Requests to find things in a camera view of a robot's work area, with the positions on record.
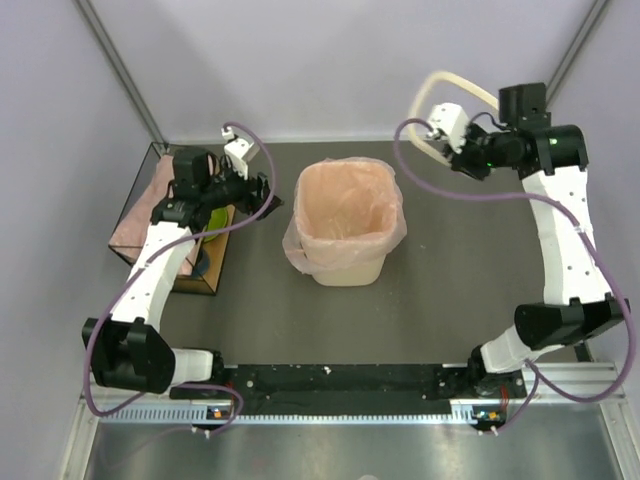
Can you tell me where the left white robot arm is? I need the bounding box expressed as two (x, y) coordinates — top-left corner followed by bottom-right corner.
(82, 138), (281, 397)

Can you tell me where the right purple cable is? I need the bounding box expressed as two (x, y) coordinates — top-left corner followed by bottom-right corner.
(392, 118), (631, 435)

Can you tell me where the pink plastic trash bag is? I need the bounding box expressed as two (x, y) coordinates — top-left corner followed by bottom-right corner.
(282, 156), (408, 275)

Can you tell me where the cream bin rim ring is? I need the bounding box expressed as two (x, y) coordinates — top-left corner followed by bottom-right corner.
(407, 70), (501, 169)

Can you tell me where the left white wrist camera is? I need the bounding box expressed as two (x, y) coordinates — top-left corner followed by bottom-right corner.
(221, 127), (259, 180)

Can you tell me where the pink folded bag stack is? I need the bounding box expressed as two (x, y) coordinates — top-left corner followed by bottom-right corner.
(109, 155), (228, 278)

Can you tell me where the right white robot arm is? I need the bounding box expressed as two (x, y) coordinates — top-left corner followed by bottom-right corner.
(452, 83), (631, 396)

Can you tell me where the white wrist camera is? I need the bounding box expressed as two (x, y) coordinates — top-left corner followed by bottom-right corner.
(426, 102), (469, 154)
(221, 127), (259, 180)

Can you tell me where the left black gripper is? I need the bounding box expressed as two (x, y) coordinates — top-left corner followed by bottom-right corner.
(200, 158), (283, 219)

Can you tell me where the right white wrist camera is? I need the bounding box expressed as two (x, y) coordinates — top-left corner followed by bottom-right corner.
(426, 102), (469, 154)

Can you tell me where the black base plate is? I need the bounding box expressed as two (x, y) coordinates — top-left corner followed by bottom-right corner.
(206, 364), (526, 400)

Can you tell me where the grey slotted cable duct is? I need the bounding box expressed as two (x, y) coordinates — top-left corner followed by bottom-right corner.
(102, 400), (504, 426)

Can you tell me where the cream plastic trash bin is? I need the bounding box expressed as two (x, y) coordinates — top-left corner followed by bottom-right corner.
(294, 156), (401, 287)

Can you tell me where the green roll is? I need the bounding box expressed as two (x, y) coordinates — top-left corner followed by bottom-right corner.
(203, 207), (229, 243)

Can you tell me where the blue roll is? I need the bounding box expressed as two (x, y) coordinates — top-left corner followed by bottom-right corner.
(190, 250), (211, 278)

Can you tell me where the black wire frame box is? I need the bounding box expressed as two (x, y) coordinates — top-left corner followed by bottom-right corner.
(115, 143), (229, 295)

